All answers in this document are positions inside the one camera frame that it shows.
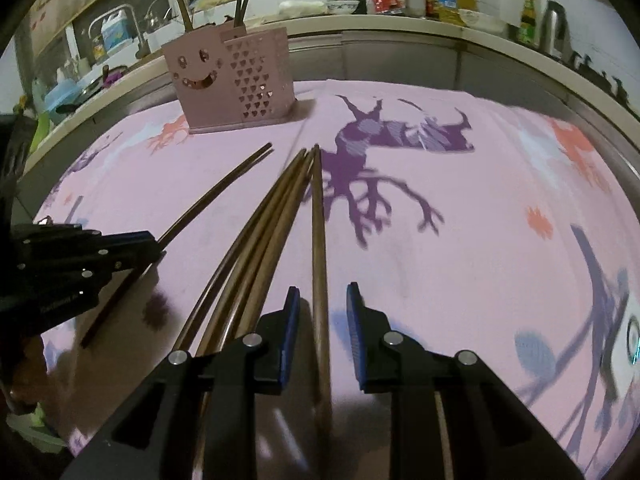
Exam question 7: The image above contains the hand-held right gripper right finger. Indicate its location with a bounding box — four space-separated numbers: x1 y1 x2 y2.
346 281 586 480

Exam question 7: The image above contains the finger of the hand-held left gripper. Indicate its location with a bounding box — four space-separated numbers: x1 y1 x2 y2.
0 247 156 342
10 224 167 263

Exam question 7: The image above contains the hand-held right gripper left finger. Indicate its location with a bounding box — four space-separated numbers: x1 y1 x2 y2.
60 285 302 480

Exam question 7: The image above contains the dark wooden chopstick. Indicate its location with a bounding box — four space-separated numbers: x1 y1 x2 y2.
80 142 275 350

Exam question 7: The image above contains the pink plastic utensil holder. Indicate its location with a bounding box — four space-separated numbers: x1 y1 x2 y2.
161 19 297 135

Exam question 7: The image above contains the person's left hand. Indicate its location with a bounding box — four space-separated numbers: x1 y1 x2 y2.
0 335 51 416

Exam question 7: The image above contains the blue plastic container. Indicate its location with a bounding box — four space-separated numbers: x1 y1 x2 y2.
44 80 91 123

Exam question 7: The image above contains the black wok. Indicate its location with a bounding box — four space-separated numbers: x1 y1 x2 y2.
56 76 113 115

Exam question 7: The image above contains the pink printed tablecloth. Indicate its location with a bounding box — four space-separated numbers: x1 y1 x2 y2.
30 79 640 480

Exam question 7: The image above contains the blue white detergent jug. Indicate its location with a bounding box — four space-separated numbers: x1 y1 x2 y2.
100 12 133 53

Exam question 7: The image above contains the steel kitchen faucet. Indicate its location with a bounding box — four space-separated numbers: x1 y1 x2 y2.
87 4 151 61

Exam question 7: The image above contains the white round-button device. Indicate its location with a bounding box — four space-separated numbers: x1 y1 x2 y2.
625 314 640 367

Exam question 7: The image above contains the white wrapped food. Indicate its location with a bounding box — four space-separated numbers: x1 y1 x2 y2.
279 0 326 16

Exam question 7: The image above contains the white ceramic bowl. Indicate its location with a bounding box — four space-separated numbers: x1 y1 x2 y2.
457 8 506 33

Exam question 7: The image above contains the black gas stove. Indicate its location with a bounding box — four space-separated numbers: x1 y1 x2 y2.
570 50 640 121

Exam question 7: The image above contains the green glass bottle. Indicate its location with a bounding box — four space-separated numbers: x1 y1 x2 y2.
517 0 537 46

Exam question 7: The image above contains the steel thermos jug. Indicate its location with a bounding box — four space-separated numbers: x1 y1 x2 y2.
540 0 571 61

